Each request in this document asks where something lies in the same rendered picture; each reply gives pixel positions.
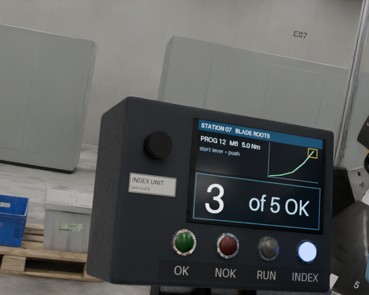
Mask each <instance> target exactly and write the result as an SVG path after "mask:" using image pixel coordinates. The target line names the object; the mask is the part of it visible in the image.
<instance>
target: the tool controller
mask: <svg viewBox="0 0 369 295"><path fill-rule="evenodd" d="M333 151H334V133H333V132H332V131H329V130H325V129H319V128H313V127H308V126H302V125H296V124H289V123H286V122H279V121H273V120H269V119H262V118H256V117H252V116H245V115H239V114H233V113H229V112H223V111H216V110H212V109H205V108H199V107H193V106H189V105H182V104H176V103H172V102H166V101H160V100H153V99H149V98H142V97H136V96H128V97H126V98H125V99H123V100H122V101H121V102H119V103H117V105H115V106H113V107H112V108H111V109H109V110H108V111H107V112H105V113H104V114H103V115H102V117H101V125H100V136H99V143H98V153H97V165H96V171H95V183H94V194H93V206H92V212H91V223H90V234H89V241H88V252H87V264H86V273H87V275H89V276H92V277H95V278H98V279H101V280H103V281H106V282H109V283H112V284H125V285H140V286H167V287H195V288H196V294H195V295H211V289H237V290H241V295H257V290H265V291H292V292H307V293H325V292H328V291H329V289H330V255H331V234H332V192H333ZM196 171H197V172H203V173H211V174H220V175H226V176H234V177H237V193H236V204H235V223H227V222H215V221H202V220H196V219H192V210H193V194H194V178H195V172H196ZM180 229H186V230H188V231H190V232H192V233H193V235H194V236H195V238H196V247H195V249H194V251H193V252H192V253H190V254H189V255H186V256H180V255H178V254H176V253H175V252H174V250H173V249H172V246H171V240H172V236H173V234H174V233H175V232H176V231H178V230H180ZM223 233H230V234H233V235H234V236H235V237H236V238H237V239H238V243H239V249H238V252H237V254H236V255H235V256H233V257H232V258H229V259H225V258H222V257H221V256H219V255H218V253H217V251H216V240H217V238H218V237H219V236H220V235H221V234H223ZM265 236H270V237H273V238H274V239H276V241H277V242H278V244H279V253H278V256H277V257H276V258H275V259H274V260H272V261H264V260H262V259H261V258H260V257H259V256H258V253H257V245H258V242H259V240H260V239H261V238H263V237H265ZM304 239H307V240H310V241H312V242H313V243H314V244H315V245H316V248H317V256H316V259H315V260H314V261H313V262H312V263H308V264H304V263H302V262H300V261H299V259H298V258H297V256H296V247H297V245H298V243H299V242H300V241H302V240H304Z"/></svg>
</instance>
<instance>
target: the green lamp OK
mask: <svg viewBox="0 0 369 295"><path fill-rule="evenodd" d="M171 246H172V249H173V250H174V252H175V253H176V254H178V255H180V256H186V255H189V254H190V253H192V252H193V251H194V249H195V247H196V238H195V236H194V235H193V233H192V232H190V231H188V230H186V229H180V230H178V231H176V232H175V233H174V234H173V236H172V240H171Z"/></svg>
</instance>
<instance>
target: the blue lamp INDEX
mask: <svg viewBox="0 0 369 295"><path fill-rule="evenodd" d="M296 256H297V258H298V259H299V261H300V262H302V263H304V264H308V263H312V262H313V261H314V260H315V259H316V256H317V248H316V245H315V244H314V243H313V242H312V241H310V240H307V239H304V240H302V241H300V242H299V243H298V245H297V247H296Z"/></svg>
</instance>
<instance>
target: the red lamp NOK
mask: <svg viewBox="0 0 369 295"><path fill-rule="evenodd" d="M238 249H239V243H238V239H237V238H236V237H235V236H234V235H233V234H230V233H223V234H221V235H220V236H219V237H218V238H217V240H216V251H217V253H218V255H219V256H221V257H222V258H225V259H229V258H232V257H233V256H235V255H236V254H237V252H238Z"/></svg>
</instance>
